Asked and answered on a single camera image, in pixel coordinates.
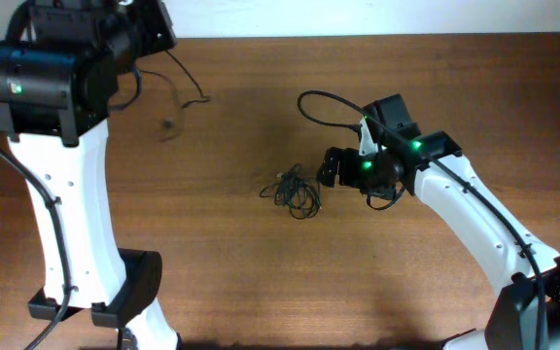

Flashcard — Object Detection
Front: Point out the black cable bundle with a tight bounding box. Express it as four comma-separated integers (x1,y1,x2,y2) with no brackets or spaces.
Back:
259,162,323,221

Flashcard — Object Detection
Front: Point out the separated black usb cable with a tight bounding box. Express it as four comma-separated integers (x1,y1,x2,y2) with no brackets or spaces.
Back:
136,48,212,142

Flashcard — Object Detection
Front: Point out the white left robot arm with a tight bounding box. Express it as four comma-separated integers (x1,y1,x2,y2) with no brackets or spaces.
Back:
0,1,181,349

